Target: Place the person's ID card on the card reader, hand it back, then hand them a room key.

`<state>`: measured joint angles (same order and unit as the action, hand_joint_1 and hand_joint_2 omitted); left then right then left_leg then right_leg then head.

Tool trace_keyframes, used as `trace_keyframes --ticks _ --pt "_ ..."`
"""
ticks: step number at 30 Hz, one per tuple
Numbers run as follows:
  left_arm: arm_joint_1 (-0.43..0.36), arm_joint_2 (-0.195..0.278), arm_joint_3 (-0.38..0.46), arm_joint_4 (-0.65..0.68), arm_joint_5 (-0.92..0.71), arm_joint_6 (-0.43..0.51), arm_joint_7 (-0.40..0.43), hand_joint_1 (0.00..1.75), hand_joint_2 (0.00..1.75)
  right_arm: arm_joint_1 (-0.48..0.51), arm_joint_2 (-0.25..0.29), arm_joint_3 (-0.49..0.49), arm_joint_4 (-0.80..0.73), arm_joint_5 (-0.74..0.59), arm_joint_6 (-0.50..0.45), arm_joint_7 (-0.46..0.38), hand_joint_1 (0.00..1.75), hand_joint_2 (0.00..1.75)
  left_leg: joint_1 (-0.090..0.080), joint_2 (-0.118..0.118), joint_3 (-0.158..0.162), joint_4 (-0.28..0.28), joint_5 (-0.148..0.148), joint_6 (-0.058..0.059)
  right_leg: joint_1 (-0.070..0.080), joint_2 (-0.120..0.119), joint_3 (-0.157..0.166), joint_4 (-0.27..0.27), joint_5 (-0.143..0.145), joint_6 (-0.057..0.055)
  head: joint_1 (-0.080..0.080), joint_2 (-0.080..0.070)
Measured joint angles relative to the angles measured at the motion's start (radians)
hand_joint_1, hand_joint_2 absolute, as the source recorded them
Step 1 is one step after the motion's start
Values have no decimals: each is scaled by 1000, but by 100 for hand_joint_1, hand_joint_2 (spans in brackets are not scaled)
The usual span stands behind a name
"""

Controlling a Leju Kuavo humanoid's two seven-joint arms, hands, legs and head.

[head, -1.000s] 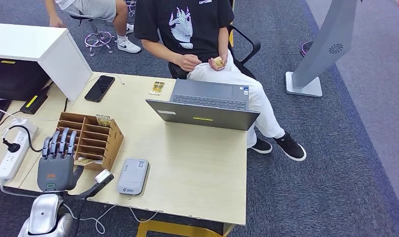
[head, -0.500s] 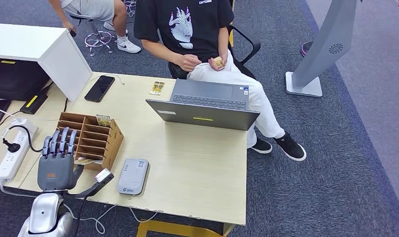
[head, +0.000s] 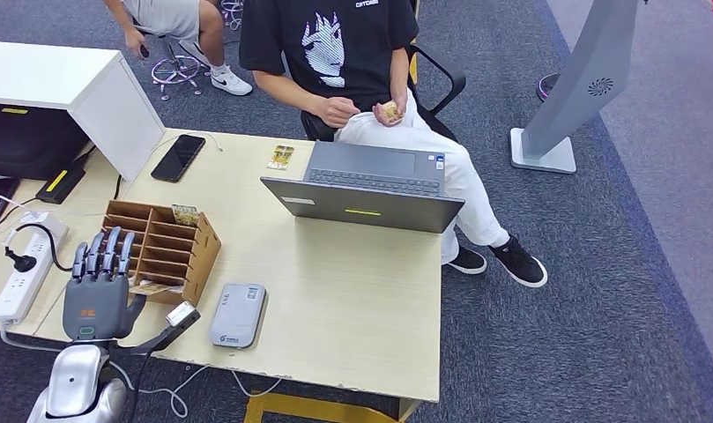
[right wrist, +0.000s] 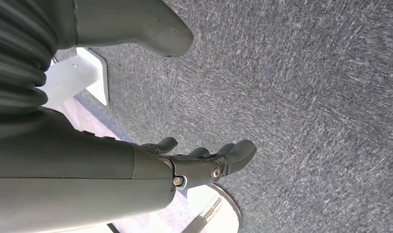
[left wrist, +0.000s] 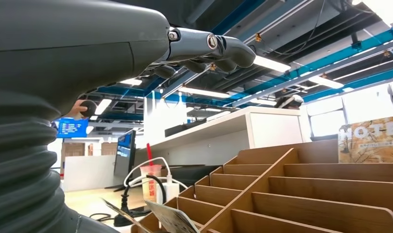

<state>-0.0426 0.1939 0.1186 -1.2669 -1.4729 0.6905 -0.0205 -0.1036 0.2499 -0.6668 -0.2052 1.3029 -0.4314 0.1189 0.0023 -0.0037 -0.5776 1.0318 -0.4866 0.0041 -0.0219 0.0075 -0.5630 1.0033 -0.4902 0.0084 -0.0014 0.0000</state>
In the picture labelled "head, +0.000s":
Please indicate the person's right hand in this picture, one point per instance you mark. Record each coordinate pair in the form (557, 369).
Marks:
(338, 111)

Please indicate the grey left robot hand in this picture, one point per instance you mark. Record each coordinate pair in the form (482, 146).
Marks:
(93, 309)

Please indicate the person's left hand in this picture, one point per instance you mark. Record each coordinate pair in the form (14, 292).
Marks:
(398, 115)

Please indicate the stack of gold cards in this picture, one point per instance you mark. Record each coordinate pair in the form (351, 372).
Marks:
(390, 112)

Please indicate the cardboard slotted organizer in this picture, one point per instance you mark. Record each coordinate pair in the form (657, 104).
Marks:
(201, 257)

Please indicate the person's right forearm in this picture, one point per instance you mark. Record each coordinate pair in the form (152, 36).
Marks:
(292, 93)

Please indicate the person's left forearm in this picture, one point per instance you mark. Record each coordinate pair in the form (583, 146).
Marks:
(398, 76)

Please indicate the person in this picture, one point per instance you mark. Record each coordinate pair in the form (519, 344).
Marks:
(356, 58)
(169, 14)

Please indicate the gold room key card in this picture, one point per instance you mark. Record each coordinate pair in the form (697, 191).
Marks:
(280, 157)
(154, 288)
(185, 215)

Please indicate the grey card reader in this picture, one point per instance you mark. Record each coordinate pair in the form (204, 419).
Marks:
(237, 315)

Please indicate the black office chair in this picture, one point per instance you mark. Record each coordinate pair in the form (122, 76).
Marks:
(315, 122)

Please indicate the white power strip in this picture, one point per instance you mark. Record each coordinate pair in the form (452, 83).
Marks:
(20, 280)

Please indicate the grey laptop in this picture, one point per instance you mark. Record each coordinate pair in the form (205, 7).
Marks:
(362, 204)

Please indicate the black device with yellow label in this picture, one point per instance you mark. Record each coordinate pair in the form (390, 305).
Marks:
(58, 182)

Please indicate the round purple-rimmed base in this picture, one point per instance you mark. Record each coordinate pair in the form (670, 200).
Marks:
(544, 87)

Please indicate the black smartphone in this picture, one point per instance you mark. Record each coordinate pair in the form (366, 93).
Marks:
(178, 159)

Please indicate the grey kiosk stand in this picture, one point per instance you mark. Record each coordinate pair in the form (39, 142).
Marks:
(584, 76)

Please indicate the white cabinet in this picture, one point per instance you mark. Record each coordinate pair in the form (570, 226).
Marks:
(52, 76)

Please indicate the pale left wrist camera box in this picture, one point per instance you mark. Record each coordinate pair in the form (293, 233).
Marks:
(181, 314)

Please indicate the yellow table frame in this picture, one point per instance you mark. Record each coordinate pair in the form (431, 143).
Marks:
(309, 408)

